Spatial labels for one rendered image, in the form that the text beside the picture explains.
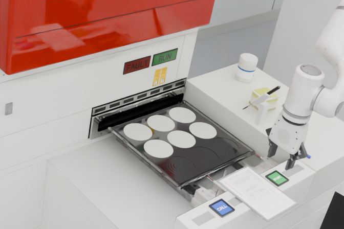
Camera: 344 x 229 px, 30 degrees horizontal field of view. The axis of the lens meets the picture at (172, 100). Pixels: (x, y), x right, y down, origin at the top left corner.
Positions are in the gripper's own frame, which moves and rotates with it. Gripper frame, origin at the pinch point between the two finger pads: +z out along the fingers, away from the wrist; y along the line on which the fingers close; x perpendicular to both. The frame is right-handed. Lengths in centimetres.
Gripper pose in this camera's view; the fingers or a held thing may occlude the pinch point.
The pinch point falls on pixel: (280, 158)
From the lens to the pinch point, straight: 200.2
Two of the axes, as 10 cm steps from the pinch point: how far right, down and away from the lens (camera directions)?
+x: 7.2, -2.5, 6.4
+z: -1.8, 8.3, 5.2
